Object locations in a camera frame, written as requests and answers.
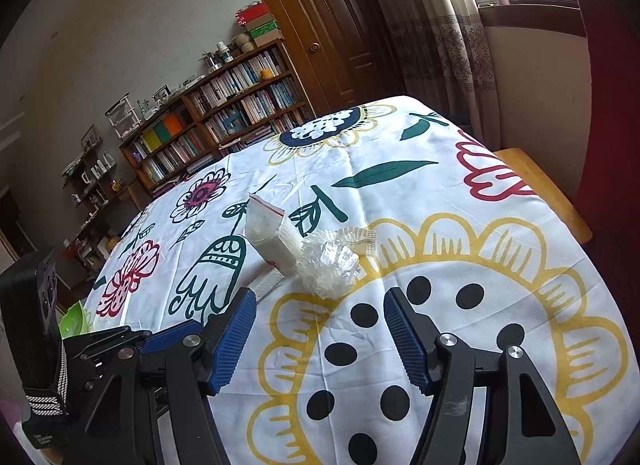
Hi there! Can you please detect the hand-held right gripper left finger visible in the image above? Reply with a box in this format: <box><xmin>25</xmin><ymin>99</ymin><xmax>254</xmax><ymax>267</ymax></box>
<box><xmin>65</xmin><ymin>287</ymin><xmax>259</xmax><ymax>465</ymax></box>

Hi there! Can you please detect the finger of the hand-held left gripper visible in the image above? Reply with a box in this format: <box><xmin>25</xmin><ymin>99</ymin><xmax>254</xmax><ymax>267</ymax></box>
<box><xmin>64</xmin><ymin>319</ymin><xmax>202</xmax><ymax>362</ymax></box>
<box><xmin>64</xmin><ymin>349</ymin><xmax>119</xmax><ymax>438</ymax></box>

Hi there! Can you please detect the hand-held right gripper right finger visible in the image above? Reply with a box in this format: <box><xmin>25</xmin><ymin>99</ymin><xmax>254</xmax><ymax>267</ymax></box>
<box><xmin>384</xmin><ymin>287</ymin><xmax>581</xmax><ymax>465</ymax></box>

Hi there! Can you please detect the green plastic container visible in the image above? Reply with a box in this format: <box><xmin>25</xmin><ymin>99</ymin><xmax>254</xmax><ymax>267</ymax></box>
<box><xmin>57</xmin><ymin>302</ymin><xmax>94</xmax><ymax>341</ymax></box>

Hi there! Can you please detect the long white wrapper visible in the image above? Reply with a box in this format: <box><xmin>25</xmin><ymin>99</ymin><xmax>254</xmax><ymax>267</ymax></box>
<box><xmin>249</xmin><ymin>267</ymin><xmax>284</xmax><ymax>304</ymax></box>

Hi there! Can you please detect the white zip-lock bag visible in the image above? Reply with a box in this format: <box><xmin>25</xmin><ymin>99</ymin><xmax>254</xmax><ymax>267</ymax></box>
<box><xmin>249</xmin><ymin>218</ymin><xmax>305</xmax><ymax>273</ymax></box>

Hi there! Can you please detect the large crumpled clear wrap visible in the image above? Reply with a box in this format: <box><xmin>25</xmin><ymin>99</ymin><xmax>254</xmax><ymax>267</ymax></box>
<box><xmin>296</xmin><ymin>237</ymin><xmax>362</xmax><ymax>298</ymax></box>

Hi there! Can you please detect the clear pleated plastic cup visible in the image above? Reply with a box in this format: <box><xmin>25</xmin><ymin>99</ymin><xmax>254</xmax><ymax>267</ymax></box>
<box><xmin>339</xmin><ymin>226</ymin><xmax>379</xmax><ymax>257</ymax></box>

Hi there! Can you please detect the zip bag with white contents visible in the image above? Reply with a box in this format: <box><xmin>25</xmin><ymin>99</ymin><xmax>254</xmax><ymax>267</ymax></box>
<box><xmin>244</xmin><ymin>192</ymin><xmax>287</xmax><ymax>246</ymax></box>

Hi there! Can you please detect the dark shelf rack with bottles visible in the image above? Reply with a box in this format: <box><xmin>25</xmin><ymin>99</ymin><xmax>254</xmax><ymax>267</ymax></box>
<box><xmin>62</xmin><ymin>148</ymin><xmax>137</xmax><ymax>266</ymax></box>

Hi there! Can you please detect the low wooden bookshelf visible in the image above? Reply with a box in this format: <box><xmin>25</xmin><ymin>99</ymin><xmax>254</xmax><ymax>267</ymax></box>
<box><xmin>119</xmin><ymin>105</ymin><xmax>222</xmax><ymax>198</ymax></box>

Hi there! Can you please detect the white plastic drawer organizer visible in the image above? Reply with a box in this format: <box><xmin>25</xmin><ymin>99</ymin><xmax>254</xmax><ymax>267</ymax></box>
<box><xmin>104</xmin><ymin>93</ymin><xmax>141</xmax><ymax>139</ymax></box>

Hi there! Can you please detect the tall wooden bookshelf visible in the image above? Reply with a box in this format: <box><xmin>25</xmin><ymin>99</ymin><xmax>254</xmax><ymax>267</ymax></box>
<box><xmin>182</xmin><ymin>40</ymin><xmax>314</xmax><ymax>147</ymax></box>

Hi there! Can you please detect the patterned beige curtain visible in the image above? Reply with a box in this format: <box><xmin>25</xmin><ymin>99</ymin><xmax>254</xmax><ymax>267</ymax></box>
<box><xmin>350</xmin><ymin>0</ymin><xmax>501</xmax><ymax>132</ymax></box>

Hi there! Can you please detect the green box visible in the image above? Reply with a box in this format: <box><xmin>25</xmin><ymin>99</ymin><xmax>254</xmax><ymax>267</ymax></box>
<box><xmin>248</xmin><ymin>20</ymin><xmax>280</xmax><ymax>39</ymax></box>

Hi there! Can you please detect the dark red cloth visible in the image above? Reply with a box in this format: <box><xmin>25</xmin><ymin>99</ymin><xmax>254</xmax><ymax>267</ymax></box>
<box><xmin>570</xmin><ymin>0</ymin><xmax>640</xmax><ymax>256</ymax></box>

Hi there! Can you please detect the brown wooden door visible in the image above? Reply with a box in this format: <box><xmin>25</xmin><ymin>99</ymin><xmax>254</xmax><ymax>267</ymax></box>
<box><xmin>235</xmin><ymin>0</ymin><xmax>407</xmax><ymax>118</ymax></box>

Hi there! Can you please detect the red box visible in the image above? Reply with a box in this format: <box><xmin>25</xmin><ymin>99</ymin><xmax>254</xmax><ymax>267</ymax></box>
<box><xmin>233</xmin><ymin>2</ymin><xmax>271</xmax><ymax>29</ymax></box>

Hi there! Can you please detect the black white striped strap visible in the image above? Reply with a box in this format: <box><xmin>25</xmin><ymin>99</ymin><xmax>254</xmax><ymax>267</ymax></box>
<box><xmin>24</xmin><ymin>349</ymin><xmax>69</xmax><ymax>419</ymax></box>

